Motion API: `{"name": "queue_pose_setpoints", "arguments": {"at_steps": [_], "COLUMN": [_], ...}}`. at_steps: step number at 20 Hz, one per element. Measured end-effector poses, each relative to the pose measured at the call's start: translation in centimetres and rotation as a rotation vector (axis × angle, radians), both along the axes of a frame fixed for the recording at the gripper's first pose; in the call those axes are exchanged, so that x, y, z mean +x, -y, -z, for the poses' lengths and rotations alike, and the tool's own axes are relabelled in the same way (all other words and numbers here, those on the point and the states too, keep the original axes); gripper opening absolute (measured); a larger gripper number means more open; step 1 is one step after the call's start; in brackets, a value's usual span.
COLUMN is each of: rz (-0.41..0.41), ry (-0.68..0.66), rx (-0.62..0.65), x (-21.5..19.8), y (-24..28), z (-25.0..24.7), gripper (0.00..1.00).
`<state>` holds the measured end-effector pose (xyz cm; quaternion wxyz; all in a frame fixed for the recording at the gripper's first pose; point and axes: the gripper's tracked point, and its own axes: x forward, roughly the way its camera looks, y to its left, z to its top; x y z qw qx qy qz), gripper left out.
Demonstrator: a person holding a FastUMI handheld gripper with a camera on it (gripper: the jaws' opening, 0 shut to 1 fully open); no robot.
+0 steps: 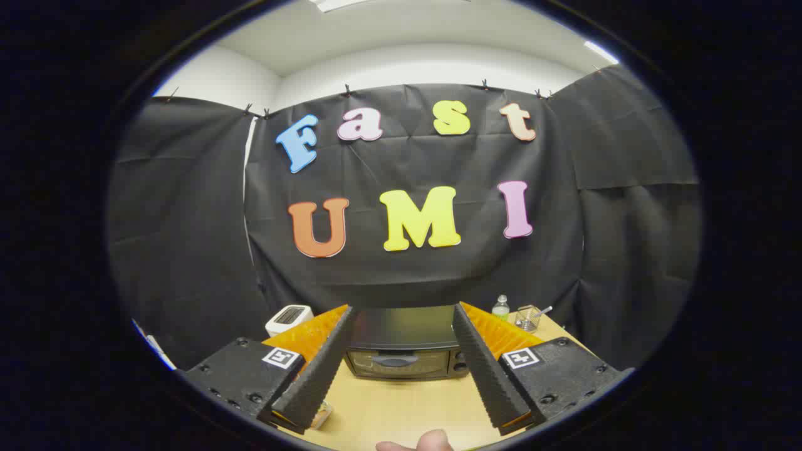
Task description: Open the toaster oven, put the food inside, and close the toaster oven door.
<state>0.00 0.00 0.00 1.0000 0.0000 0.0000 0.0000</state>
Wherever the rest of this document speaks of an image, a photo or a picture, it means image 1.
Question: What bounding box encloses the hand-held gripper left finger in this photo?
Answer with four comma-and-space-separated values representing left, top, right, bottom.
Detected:
177, 304, 353, 435

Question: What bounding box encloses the white pop-up toaster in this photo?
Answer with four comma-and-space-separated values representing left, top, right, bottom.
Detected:
264, 304, 314, 338

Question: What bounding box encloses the black toaster oven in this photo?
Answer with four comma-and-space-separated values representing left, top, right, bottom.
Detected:
341, 305, 472, 381

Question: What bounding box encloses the ceiling light panel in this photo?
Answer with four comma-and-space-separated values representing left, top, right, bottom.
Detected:
310, 0, 370, 13

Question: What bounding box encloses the white oblong dish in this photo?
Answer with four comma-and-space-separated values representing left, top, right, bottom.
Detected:
307, 401, 333, 430

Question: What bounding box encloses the wire mesh basket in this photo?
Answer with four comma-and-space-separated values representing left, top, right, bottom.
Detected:
515, 305, 543, 331

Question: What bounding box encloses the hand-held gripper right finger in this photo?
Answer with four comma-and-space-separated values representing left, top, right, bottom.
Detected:
452, 301, 633, 437

